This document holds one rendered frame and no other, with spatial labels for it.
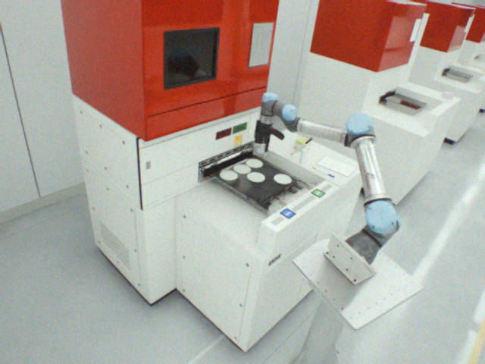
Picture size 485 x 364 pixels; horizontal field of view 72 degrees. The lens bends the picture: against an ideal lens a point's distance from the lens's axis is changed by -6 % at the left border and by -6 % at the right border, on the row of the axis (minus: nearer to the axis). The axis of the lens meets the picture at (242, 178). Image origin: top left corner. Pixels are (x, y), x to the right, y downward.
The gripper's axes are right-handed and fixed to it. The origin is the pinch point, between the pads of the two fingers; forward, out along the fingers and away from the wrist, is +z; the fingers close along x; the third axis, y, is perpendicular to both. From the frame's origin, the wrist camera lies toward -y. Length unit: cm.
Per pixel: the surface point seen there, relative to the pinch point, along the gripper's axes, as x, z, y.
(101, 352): 63, 101, 85
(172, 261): 21, 66, 49
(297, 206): 38.5, 5.6, -13.5
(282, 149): -17.5, 4.7, -12.7
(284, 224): 53, 5, -5
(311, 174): 6.3, 6.6, -27.0
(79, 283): 14, 101, 114
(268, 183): 10.9, 11.3, -2.7
